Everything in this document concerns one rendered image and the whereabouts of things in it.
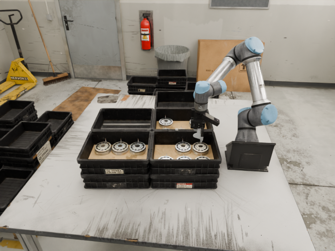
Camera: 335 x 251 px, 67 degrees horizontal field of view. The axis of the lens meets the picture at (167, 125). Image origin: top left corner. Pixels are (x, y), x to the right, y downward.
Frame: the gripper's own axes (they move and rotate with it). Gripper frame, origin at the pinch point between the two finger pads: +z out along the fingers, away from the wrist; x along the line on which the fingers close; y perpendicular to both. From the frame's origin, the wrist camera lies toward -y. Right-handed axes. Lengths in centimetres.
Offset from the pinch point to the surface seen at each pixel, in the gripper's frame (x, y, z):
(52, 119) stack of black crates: -98, 161, 57
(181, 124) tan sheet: -33.2, 14.4, 12.1
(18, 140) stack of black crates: -43, 162, 46
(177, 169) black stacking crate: 19.4, 12.9, 9.0
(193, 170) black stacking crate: 18.5, 4.2, 9.7
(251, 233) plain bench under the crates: 44, -26, 25
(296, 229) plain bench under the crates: 39, -49, 25
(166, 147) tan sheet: -3.8, 22.1, 12.1
